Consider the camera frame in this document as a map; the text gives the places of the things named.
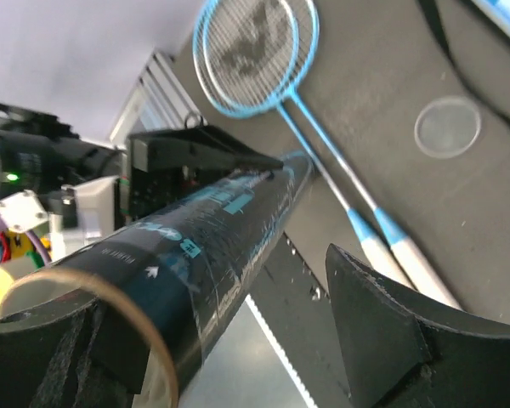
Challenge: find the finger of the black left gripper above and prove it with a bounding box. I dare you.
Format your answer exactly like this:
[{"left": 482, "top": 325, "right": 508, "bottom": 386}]
[{"left": 127, "top": 125, "right": 284, "bottom": 173}]

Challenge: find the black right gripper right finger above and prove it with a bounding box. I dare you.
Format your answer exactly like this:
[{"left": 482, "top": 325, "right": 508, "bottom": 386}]
[{"left": 326, "top": 245, "right": 510, "bottom": 407}]

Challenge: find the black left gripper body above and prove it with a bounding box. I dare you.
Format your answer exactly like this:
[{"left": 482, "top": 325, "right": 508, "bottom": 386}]
[{"left": 118, "top": 167, "right": 221, "bottom": 228}]

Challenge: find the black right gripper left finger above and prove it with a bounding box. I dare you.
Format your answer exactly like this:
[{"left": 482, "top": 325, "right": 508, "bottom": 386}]
[{"left": 0, "top": 297, "right": 149, "bottom": 408}]

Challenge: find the black shuttlecock tube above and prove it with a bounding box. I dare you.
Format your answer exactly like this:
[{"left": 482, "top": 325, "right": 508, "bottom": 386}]
[{"left": 0, "top": 151, "right": 313, "bottom": 407}]

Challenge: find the clear round tube lid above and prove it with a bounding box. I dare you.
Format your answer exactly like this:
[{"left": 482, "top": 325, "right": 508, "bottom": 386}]
[{"left": 414, "top": 95, "right": 482, "bottom": 159}]

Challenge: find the blue sport racket bag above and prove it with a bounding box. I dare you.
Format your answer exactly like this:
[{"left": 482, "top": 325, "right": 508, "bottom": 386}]
[{"left": 417, "top": 1, "right": 510, "bottom": 127}]

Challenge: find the blue badminton racket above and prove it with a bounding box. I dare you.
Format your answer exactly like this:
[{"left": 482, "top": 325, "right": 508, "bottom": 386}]
[
  {"left": 192, "top": 1, "right": 412, "bottom": 287},
  {"left": 192, "top": 1, "right": 460, "bottom": 309}
]

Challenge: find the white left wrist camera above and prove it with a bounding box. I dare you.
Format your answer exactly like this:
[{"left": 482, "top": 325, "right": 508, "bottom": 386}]
[{"left": 0, "top": 176, "right": 121, "bottom": 260}]

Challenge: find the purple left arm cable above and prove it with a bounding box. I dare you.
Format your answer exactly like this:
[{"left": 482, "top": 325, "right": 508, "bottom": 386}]
[{"left": 0, "top": 218, "right": 54, "bottom": 269}]

